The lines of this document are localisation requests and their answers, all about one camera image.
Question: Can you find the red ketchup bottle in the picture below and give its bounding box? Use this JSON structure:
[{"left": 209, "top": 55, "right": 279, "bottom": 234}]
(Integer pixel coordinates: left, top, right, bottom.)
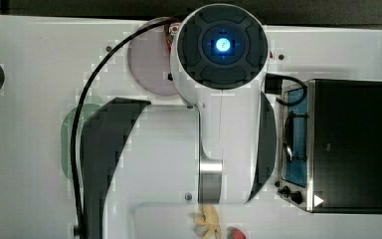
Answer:
[{"left": 163, "top": 22, "right": 181, "bottom": 52}]

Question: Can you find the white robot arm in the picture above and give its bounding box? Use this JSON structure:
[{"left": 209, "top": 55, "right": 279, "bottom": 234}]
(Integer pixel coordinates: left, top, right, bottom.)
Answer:
[{"left": 80, "top": 4, "right": 277, "bottom": 239}]

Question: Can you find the grey round plate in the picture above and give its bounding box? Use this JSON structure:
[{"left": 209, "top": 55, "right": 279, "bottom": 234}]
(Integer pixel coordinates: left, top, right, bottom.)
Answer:
[{"left": 127, "top": 26, "right": 178, "bottom": 97}]

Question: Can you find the yellow banana toy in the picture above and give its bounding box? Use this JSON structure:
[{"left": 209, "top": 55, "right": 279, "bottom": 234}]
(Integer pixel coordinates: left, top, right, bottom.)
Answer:
[{"left": 193, "top": 204, "right": 222, "bottom": 239}]

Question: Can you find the black toaster oven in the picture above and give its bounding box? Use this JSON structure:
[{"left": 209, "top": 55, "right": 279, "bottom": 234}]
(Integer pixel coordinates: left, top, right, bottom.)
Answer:
[{"left": 276, "top": 79, "right": 382, "bottom": 214}]

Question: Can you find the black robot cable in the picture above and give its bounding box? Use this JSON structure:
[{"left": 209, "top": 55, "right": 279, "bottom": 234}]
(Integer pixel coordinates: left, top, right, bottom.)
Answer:
[{"left": 70, "top": 15, "right": 187, "bottom": 239}]

